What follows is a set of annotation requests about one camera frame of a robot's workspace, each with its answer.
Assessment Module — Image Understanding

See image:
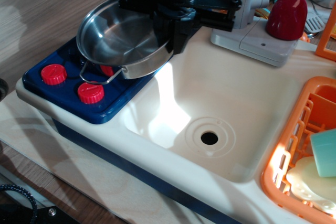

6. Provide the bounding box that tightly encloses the teal plastic cup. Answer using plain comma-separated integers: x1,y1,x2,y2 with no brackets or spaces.
310,129,335,177

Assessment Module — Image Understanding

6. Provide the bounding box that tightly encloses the orange dish rack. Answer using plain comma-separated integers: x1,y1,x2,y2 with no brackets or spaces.
261,77,335,223

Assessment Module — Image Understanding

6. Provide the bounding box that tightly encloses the stainless steel pan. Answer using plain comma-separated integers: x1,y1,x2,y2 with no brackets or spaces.
76,0,173,85

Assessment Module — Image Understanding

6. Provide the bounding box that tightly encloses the dark red plastic cup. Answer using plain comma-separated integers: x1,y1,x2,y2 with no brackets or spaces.
266,0,308,41

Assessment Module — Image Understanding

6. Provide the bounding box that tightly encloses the red stove knob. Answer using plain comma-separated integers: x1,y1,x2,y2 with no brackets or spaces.
77,82,104,104
40,64,67,86

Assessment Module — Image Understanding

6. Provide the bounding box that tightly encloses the blue toy stove top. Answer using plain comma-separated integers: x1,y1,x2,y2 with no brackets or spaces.
22,37,158,124

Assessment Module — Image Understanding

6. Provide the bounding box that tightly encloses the cream toy sink unit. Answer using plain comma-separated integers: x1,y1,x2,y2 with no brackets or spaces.
16,28,335,223

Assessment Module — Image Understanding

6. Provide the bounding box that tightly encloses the grey slotted spatula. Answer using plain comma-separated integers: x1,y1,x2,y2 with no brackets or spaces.
304,12,325,38

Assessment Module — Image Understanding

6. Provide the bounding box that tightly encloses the black mount plate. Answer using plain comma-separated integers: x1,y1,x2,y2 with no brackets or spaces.
1,204,79,223

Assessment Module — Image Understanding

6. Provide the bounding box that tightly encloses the black braided cable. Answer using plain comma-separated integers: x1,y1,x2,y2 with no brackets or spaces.
0,184,39,224

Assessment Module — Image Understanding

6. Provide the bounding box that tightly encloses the red stove knob right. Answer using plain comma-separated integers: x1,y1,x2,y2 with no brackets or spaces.
77,82,104,104

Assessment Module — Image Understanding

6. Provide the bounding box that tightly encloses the grey toy faucet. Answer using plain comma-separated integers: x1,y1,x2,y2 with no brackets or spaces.
211,0,298,67

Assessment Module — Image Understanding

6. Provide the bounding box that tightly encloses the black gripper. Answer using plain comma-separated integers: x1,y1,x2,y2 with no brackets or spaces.
119,0,242,55

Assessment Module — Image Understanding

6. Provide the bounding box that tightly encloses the orange plastic frame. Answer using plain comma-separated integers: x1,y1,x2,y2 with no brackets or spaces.
315,4,335,62

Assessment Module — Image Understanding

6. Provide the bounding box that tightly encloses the pale yellow plastic plate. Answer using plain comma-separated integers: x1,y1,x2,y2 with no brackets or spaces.
286,156,335,216

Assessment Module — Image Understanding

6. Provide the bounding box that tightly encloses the red stove knob left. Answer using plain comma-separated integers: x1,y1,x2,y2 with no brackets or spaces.
40,64,67,86

